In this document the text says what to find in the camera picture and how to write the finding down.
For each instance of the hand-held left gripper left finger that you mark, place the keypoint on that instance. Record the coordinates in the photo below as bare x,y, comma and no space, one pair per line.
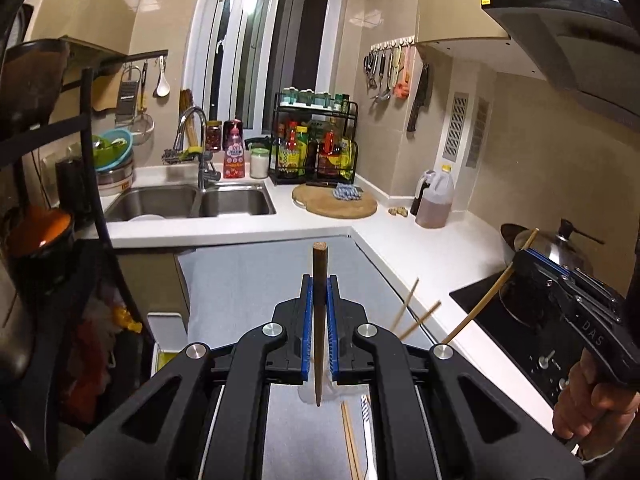
306,330

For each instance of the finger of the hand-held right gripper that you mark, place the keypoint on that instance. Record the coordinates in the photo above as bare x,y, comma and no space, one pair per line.
535,275
550,261

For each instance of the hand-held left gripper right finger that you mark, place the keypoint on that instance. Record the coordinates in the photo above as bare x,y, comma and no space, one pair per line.
334,330

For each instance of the person's right hand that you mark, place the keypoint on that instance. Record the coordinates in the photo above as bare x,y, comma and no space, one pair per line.
580,400

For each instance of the steel wok lid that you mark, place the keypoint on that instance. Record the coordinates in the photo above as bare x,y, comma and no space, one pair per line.
575,252

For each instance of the black stove top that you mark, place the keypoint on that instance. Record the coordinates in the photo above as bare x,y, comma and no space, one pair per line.
515,340

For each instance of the round wooden cutting board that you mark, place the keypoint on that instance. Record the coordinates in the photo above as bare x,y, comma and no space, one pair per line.
325,207

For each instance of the large cooking oil jug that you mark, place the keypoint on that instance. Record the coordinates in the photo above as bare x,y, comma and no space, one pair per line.
436,200

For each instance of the blue white cloth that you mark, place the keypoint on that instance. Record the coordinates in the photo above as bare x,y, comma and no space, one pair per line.
347,192

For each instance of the white trash bin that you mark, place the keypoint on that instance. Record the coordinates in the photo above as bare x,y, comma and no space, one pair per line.
167,340

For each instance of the steel sink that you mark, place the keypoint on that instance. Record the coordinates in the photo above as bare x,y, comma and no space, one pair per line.
230,202

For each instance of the yellow label bottle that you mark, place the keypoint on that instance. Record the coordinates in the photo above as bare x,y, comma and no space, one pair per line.
350,162

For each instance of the white jar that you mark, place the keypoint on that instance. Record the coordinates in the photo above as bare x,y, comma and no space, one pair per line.
258,162

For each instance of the red label oil bottle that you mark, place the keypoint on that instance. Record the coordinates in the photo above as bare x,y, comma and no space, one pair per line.
331,152

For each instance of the green cap yellow bottle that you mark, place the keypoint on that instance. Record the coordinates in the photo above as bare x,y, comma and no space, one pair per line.
302,152

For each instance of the red cap sauce bottle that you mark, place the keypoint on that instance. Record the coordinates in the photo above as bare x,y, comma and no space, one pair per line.
291,152

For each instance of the yellow plastic bag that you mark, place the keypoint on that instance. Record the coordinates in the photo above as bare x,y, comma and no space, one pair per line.
127,320

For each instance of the pink dish soap bottle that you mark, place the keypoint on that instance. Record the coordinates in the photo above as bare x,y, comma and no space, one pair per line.
233,155

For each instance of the black spice rack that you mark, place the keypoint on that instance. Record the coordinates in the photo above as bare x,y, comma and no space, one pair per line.
274,135

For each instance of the cleaver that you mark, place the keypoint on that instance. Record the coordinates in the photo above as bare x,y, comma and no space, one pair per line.
419,100

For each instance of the sink sponge rack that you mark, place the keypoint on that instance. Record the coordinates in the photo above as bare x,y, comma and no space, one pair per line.
182,156

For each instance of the red jar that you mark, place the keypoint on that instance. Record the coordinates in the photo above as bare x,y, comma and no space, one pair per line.
214,136

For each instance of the red plastic bag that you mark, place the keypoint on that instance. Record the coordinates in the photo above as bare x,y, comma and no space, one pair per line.
87,375

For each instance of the chrome faucet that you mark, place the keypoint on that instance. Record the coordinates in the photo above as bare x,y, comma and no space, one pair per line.
200,130

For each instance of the range hood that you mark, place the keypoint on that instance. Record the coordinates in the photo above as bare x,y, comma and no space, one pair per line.
575,35

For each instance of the row of spice jars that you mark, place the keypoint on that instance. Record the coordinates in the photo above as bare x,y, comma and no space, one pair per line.
312,96

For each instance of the steel basin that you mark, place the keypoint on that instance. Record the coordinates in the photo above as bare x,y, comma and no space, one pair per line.
116,180

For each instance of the hanging scissors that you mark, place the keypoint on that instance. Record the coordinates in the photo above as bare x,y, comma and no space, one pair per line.
371,70

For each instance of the metal mesh strainer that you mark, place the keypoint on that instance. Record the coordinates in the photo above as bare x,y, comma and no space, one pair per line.
142,124

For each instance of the green colander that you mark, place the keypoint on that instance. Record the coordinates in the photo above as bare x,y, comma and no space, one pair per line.
112,150

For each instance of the upper cabinet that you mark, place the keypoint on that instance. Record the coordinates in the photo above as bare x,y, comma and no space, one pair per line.
465,5

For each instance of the black cup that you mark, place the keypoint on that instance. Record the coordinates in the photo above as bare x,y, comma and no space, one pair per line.
74,185

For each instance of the white ladle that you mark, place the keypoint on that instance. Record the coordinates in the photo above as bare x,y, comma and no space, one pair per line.
162,85

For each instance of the orange bowl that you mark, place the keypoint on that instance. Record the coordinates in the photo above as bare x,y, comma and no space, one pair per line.
37,230

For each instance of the window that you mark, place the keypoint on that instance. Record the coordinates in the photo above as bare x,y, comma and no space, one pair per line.
265,45

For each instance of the metal grater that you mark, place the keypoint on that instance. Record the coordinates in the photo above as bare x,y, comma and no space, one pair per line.
127,97

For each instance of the black metal shelf rack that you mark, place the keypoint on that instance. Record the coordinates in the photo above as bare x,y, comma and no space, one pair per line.
87,110

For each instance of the brown wooden bowl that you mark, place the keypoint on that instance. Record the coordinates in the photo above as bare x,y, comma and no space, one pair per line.
30,75

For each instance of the small wall vent grille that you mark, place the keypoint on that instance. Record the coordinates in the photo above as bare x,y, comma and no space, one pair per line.
477,132

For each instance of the large wall vent grille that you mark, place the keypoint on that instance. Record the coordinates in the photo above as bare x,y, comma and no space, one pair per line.
456,127

